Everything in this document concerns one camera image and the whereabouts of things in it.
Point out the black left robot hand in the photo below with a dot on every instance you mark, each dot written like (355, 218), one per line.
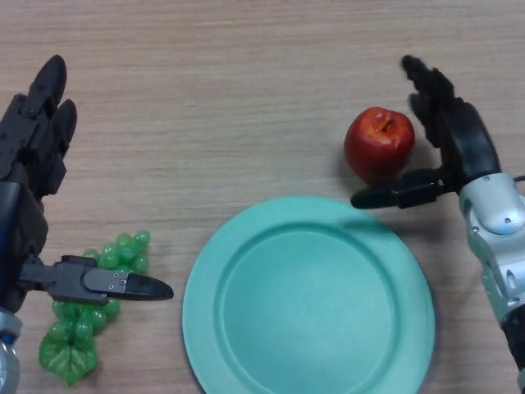
(20, 221)

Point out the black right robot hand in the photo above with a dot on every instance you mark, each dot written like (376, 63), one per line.
(471, 139)

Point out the red apple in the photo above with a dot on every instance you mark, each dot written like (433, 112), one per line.
(377, 143)

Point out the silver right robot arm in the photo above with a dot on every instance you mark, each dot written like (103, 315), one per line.
(492, 230)

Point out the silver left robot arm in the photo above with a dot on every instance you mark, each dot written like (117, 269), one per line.
(7, 361)

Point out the green round plate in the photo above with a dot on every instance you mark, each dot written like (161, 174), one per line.
(307, 303)

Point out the green plastic grape bunch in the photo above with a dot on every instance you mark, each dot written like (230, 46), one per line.
(78, 324)

